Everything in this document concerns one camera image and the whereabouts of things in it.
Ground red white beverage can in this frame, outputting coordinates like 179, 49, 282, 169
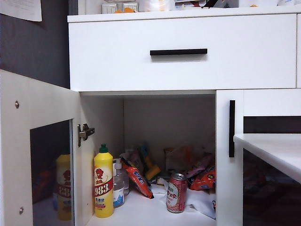
166, 173, 188, 214

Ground white glass-panel cabinet door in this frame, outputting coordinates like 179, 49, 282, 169
216, 89, 301, 226
0, 69, 81, 226

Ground silver door hinge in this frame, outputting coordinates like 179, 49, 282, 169
77, 123, 95, 148

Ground white cabinet body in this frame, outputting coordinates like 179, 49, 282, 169
67, 6, 301, 226

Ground pink white packet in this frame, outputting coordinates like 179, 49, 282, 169
128, 150, 142, 170

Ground translucent bag orange contents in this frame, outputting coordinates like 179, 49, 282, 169
163, 145, 214, 173

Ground orange blue snack packet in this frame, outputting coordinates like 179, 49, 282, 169
120, 157, 154, 200

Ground yellow detergent bottle green cap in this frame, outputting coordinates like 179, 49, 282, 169
93, 144, 114, 218

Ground wide white drawer front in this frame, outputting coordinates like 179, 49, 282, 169
68, 14, 297, 91

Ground clear plastic bottle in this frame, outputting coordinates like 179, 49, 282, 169
122, 166, 130, 196

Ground pink snack packet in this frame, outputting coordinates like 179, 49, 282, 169
185, 154, 216, 178

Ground red orange snack packet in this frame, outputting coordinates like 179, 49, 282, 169
190, 166, 216, 191

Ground clear pump bottle blue label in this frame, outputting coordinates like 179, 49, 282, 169
112, 158, 125, 208

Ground crumpled white plastic bag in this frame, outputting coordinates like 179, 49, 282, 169
150, 183, 216, 218

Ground translucent white plastic bag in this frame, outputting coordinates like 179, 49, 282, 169
141, 0, 170, 12

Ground printed paper box pile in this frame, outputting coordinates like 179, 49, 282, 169
174, 0, 205, 10

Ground black angled stand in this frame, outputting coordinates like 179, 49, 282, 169
201, 0, 218, 9

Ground white paper sheet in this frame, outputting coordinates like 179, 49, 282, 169
0, 0, 42, 22

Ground clear bottle blue white label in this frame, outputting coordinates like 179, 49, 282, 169
277, 0, 301, 6

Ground yellow sponge scrubber blue handle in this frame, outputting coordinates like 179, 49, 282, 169
138, 143, 162, 181

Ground black drawer handle bar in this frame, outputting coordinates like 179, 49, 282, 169
150, 48, 208, 57

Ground black door handle bar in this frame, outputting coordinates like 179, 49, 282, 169
229, 100, 236, 158

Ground white wall switch panel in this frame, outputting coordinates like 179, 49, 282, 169
123, 2, 139, 13
102, 3, 118, 14

